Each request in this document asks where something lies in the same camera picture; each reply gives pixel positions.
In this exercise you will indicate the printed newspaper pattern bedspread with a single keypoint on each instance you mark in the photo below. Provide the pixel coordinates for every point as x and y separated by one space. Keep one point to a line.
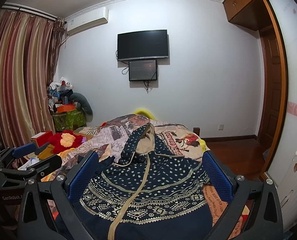
39 218

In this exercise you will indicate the orange box on pile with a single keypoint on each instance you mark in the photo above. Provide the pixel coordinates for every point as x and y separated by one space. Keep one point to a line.
65 108

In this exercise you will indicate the navy patterned hooded garment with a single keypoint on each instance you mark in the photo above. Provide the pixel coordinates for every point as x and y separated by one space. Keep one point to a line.
150 193

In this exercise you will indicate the white wall socket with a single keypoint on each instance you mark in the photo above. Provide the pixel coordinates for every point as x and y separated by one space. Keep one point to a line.
220 127

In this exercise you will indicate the white wall air conditioner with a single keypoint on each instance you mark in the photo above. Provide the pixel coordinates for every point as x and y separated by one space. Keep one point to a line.
87 20

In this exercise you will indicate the red plush toy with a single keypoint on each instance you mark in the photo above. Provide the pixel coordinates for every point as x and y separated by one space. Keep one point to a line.
64 141

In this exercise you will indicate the clutter pile of clothes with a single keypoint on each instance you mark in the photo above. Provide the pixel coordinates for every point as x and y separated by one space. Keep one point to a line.
58 93

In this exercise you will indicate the wooden bed post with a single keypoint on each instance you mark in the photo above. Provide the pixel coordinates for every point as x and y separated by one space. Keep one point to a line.
196 130

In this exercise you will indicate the red gold striped curtain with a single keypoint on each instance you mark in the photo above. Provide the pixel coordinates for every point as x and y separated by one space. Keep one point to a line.
29 50

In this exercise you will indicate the large black wall television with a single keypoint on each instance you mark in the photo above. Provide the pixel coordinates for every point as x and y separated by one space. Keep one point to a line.
147 44

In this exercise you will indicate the small black wall monitor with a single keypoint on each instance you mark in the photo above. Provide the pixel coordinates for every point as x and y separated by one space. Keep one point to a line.
143 70

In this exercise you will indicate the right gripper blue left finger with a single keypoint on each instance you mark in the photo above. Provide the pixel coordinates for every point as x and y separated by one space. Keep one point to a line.
67 189

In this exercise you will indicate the grey plush pillow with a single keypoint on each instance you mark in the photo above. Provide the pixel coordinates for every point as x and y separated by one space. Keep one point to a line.
82 103

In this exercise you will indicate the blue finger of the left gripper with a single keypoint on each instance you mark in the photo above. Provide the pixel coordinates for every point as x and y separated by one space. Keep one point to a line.
45 167
24 150

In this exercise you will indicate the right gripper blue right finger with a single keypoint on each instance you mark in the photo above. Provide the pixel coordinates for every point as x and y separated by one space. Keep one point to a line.
231 190

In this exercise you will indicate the green patterned storage box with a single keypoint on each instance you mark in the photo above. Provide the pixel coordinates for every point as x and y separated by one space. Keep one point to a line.
69 120

